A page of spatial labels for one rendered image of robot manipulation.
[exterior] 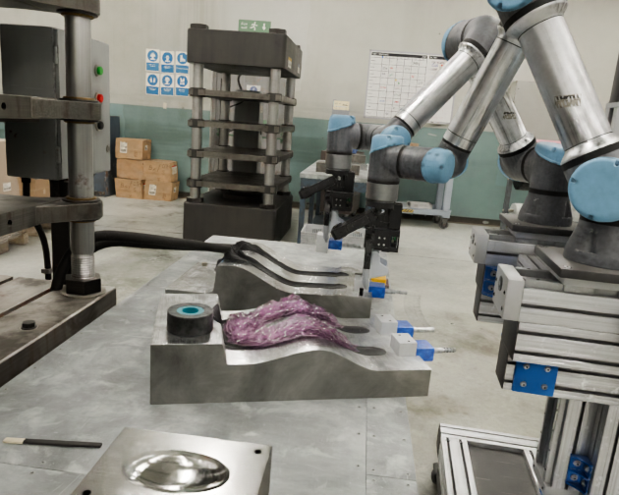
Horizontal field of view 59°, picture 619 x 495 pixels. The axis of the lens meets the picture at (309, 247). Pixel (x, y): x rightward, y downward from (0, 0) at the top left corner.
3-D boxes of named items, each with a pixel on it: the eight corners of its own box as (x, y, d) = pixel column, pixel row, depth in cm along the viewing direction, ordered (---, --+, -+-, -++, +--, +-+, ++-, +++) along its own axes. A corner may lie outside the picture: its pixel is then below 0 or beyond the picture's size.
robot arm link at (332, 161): (324, 153, 153) (327, 152, 161) (323, 170, 154) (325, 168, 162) (351, 156, 153) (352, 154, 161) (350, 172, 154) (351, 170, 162)
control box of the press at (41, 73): (122, 460, 203) (119, 43, 170) (79, 517, 174) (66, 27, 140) (65, 452, 205) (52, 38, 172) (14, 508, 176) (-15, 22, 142)
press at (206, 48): (294, 223, 686) (306, 50, 639) (273, 250, 537) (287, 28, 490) (221, 216, 695) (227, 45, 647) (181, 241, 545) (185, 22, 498)
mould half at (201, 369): (383, 340, 126) (388, 295, 124) (427, 396, 102) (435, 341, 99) (160, 342, 116) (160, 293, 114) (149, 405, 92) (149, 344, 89)
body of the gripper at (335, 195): (351, 214, 156) (355, 172, 154) (321, 211, 157) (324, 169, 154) (352, 209, 164) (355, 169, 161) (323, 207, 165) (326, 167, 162)
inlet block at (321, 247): (360, 252, 165) (362, 235, 164) (360, 256, 160) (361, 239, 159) (316, 248, 166) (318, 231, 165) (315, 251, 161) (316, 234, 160)
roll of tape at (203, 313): (184, 341, 91) (184, 321, 90) (157, 327, 96) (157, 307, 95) (222, 330, 97) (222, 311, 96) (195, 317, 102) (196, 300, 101)
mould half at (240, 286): (367, 300, 155) (372, 253, 152) (367, 334, 130) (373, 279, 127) (196, 282, 159) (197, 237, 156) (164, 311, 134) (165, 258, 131)
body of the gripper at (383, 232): (397, 255, 128) (403, 205, 125) (361, 251, 129) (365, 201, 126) (396, 248, 135) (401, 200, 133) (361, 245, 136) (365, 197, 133)
